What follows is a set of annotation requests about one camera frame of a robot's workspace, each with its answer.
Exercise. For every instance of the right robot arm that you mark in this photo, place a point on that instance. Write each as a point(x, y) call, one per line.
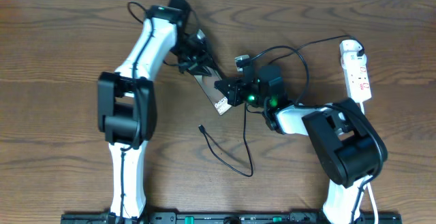
point(348, 148)

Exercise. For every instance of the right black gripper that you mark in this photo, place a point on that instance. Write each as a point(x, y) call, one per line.
point(233, 94)

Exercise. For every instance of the white USB charger plug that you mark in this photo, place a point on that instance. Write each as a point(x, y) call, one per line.
point(351, 45)

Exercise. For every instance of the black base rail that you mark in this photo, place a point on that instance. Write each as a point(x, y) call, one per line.
point(297, 217)

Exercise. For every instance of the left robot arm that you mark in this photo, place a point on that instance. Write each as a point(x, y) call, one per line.
point(126, 102)

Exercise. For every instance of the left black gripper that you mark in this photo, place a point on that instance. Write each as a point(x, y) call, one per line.
point(206, 58)

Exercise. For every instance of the Galaxy smartphone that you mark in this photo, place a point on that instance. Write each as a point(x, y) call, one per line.
point(207, 83)

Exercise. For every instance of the white power strip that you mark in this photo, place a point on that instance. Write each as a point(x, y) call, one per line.
point(356, 76)

